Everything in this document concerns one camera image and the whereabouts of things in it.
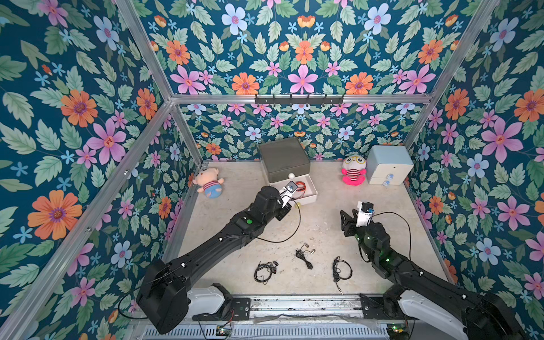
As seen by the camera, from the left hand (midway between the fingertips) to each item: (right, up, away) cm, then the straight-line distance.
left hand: (287, 193), depth 79 cm
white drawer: (+9, 0, +17) cm, 19 cm away
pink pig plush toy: (-40, +6, +26) cm, 48 cm away
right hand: (+24, -7, +2) cm, 25 cm away
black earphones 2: (+5, -26, +7) cm, 27 cm away
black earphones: (-9, -31, +3) cm, 33 cm away
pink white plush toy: (+35, +10, +29) cm, 46 cm away
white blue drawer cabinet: (+49, +12, +20) cm, 54 cm away
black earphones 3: (+22, -31, +4) cm, 38 cm away
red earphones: (+7, +2, +20) cm, 21 cm away
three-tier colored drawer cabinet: (-2, +16, +38) cm, 42 cm away
